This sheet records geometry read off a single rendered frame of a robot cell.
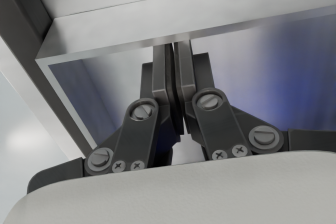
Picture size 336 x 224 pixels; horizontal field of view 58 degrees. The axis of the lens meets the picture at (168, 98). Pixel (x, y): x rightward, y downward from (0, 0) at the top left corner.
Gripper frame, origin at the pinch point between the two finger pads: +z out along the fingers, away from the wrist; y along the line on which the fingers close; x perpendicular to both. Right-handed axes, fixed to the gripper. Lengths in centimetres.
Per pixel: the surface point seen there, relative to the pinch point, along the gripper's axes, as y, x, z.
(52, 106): -7.7, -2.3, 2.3
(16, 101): -88, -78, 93
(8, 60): -9.9, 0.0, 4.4
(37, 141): -94, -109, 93
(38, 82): -7.6, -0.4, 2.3
